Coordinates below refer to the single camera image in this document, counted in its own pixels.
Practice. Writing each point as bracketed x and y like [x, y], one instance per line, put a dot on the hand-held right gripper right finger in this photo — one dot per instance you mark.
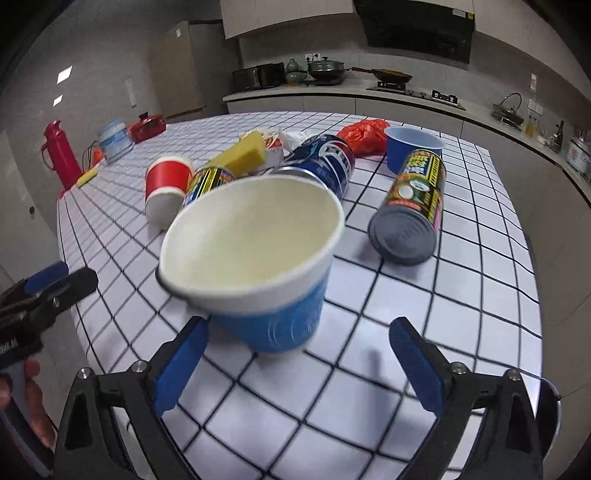
[415, 364]

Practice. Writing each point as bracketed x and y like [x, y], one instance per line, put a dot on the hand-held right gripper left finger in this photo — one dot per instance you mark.
[182, 364]

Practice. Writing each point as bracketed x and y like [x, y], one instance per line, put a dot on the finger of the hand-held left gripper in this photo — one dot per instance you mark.
[74, 286]
[46, 275]

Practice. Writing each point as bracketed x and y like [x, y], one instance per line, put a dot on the blue and white paper bowl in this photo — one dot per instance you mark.
[249, 230]

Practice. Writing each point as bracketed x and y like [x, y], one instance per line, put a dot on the blue plastic cup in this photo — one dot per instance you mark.
[406, 150]

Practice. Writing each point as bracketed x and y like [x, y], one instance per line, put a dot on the red and white milk carton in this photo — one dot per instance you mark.
[275, 146]

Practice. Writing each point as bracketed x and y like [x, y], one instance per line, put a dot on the person's left hand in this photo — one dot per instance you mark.
[36, 401]

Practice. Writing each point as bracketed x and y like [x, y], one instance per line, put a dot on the white checked tablecloth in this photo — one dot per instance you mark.
[415, 300]

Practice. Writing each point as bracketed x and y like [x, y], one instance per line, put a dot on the small yellow sponge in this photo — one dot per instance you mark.
[87, 177]

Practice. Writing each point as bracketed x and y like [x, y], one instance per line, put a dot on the red thermos flask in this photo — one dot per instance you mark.
[60, 152]

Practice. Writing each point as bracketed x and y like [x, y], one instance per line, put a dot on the red paper cup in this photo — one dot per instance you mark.
[168, 177]

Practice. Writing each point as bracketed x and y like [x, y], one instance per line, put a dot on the yellow label tin can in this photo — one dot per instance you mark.
[210, 177]
[415, 194]

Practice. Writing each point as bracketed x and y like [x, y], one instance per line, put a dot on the red electric cooker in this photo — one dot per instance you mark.
[147, 128]

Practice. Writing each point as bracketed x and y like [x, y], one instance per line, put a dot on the blue pepsi can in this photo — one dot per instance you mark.
[323, 161]

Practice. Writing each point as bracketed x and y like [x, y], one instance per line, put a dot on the red plastic bag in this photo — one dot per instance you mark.
[364, 136]

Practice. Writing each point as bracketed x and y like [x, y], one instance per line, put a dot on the beige refrigerator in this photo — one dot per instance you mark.
[180, 69]

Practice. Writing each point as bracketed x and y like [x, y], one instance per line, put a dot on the yellow liquid bottle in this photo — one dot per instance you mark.
[531, 127]

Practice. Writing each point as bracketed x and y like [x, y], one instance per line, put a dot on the white rice cooker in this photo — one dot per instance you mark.
[581, 154]

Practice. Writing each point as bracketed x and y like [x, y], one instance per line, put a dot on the dark glass bottle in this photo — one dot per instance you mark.
[560, 136]

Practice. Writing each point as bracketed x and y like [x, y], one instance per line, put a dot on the black gas stove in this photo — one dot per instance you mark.
[415, 93]

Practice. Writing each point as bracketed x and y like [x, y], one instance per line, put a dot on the black toaster oven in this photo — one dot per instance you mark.
[258, 76]

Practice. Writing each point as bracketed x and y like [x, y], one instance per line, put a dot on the black wok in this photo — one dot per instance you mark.
[392, 74]

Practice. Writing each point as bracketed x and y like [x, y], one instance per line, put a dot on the green ceramic jar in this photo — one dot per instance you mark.
[294, 73]

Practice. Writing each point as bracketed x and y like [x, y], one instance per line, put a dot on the grey pot with lid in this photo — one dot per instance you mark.
[325, 70]

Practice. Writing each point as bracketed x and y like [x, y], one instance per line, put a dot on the black range hood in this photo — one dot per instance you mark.
[415, 27]

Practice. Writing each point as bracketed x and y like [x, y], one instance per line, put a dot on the white wall socket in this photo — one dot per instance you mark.
[314, 56]

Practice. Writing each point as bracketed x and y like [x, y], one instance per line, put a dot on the long beige wall cabinet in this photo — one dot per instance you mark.
[503, 27]

